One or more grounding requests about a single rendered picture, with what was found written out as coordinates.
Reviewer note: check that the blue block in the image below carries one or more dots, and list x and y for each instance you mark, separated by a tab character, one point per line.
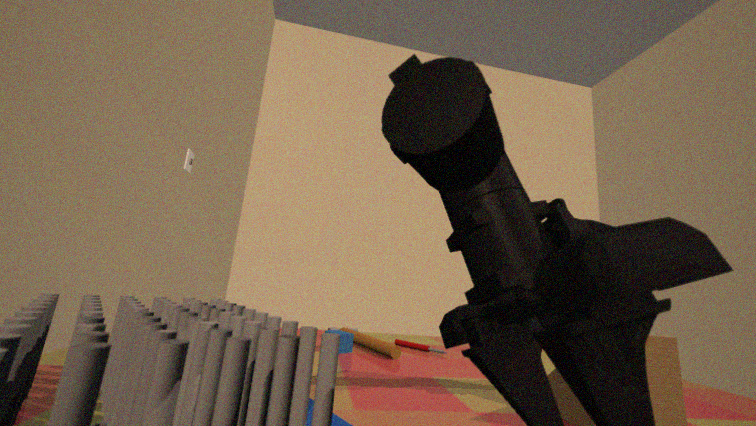
346	340

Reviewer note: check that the red-handled screwdriver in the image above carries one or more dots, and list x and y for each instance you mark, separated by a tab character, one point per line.
417	346

